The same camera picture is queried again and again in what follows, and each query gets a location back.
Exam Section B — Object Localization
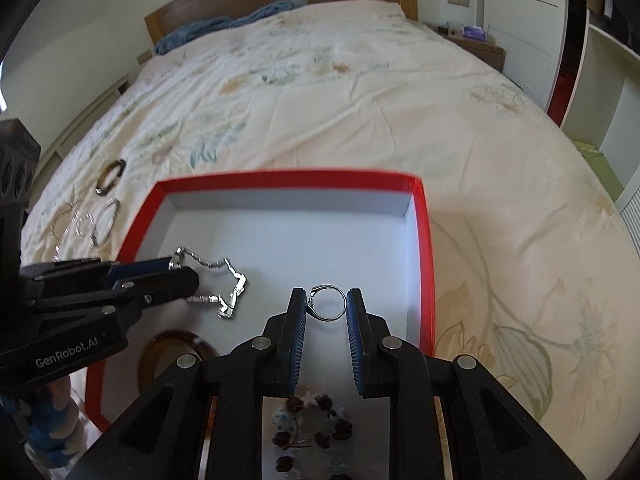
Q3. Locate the thin pearl chain necklace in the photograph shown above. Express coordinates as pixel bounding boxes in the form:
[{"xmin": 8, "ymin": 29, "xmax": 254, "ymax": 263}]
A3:
[{"xmin": 50, "ymin": 199, "xmax": 83, "ymax": 261}]

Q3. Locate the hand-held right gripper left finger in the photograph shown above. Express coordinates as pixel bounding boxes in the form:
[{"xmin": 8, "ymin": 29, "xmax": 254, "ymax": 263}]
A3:
[{"xmin": 65, "ymin": 287, "xmax": 308, "ymax": 480}]

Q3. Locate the dark bangle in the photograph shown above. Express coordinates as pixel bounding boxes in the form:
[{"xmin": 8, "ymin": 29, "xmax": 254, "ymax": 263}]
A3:
[{"xmin": 95, "ymin": 158, "xmax": 127, "ymax": 196}]

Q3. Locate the dark beaded bracelet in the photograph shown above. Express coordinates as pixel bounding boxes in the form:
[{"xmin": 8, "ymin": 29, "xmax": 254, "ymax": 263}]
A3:
[{"xmin": 271, "ymin": 392, "xmax": 356, "ymax": 478}]

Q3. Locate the amber brown bangle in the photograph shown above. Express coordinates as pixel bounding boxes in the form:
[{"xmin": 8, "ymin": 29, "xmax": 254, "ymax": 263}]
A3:
[{"xmin": 139, "ymin": 330, "xmax": 206, "ymax": 386}]

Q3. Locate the blue pillow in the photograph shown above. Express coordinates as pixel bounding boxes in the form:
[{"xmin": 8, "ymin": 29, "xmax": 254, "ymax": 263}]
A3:
[
  {"xmin": 230, "ymin": 0, "xmax": 308, "ymax": 28},
  {"xmin": 154, "ymin": 16, "xmax": 233, "ymax": 56}
]

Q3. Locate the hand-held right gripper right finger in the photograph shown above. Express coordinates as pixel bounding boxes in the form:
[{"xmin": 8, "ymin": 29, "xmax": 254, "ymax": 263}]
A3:
[{"xmin": 346, "ymin": 287, "xmax": 586, "ymax": 480}]

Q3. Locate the person's left hand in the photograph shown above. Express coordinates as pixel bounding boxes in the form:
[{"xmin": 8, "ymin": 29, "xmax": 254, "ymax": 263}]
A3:
[{"xmin": 0, "ymin": 375, "xmax": 83, "ymax": 468}]

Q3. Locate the silver bangle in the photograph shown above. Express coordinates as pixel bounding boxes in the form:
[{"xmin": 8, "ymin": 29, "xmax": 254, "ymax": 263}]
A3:
[{"xmin": 91, "ymin": 198, "xmax": 122, "ymax": 247}]

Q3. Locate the silver ring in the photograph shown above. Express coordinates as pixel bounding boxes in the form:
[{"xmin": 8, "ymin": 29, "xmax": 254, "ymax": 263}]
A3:
[{"xmin": 306, "ymin": 284, "xmax": 347, "ymax": 322}]

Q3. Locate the white wardrobe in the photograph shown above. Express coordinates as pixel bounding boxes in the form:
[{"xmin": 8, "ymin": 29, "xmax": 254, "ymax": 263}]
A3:
[{"xmin": 482, "ymin": 0, "xmax": 640, "ymax": 211}]

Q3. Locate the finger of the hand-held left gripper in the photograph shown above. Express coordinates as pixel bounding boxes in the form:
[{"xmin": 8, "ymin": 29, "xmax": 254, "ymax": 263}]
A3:
[
  {"xmin": 20, "ymin": 256, "xmax": 177, "ymax": 286},
  {"xmin": 25, "ymin": 266, "xmax": 200, "ymax": 331}
]

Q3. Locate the green floor mat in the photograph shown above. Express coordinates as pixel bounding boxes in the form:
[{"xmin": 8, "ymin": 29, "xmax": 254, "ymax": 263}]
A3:
[{"xmin": 575, "ymin": 140, "xmax": 626, "ymax": 201}]

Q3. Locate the red jewelry box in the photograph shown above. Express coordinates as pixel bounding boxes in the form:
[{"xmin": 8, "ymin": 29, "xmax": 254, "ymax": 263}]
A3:
[{"xmin": 86, "ymin": 170, "xmax": 437, "ymax": 433}]

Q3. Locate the silver chain bracelet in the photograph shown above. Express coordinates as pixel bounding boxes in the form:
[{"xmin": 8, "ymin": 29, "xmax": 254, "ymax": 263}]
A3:
[{"xmin": 170, "ymin": 245, "xmax": 249, "ymax": 321}]

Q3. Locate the floral duvet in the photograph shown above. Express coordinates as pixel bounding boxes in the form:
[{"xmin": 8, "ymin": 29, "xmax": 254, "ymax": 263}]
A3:
[{"xmin": 20, "ymin": 0, "xmax": 636, "ymax": 480}]

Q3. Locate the wooden nightstand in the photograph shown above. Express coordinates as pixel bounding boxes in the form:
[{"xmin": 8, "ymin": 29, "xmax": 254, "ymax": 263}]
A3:
[{"xmin": 425, "ymin": 20, "xmax": 505, "ymax": 73}]

